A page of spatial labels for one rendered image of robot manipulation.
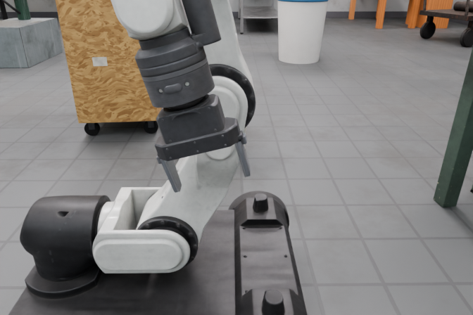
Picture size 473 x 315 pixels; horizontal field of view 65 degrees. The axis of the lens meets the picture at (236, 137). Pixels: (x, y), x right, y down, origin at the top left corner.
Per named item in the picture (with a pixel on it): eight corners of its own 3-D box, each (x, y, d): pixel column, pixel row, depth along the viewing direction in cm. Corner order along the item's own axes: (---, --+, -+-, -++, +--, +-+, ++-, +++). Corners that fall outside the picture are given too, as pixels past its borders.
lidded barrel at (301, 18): (319, 55, 405) (324, -6, 380) (326, 65, 359) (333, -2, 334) (273, 54, 408) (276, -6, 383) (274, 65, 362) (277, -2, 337)
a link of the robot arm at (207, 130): (152, 170, 49) (118, 86, 45) (165, 140, 58) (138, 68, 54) (243, 149, 48) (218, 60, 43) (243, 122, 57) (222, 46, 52)
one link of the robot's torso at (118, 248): (96, 280, 80) (86, 232, 75) (121, 223, 99) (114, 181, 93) (191, 280, 81) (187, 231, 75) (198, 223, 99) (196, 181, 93)
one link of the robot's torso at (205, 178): (121, 273, 79) (186, 66, 61) (141, 216, 98) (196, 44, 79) (190, 290, 82) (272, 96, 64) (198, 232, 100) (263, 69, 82)
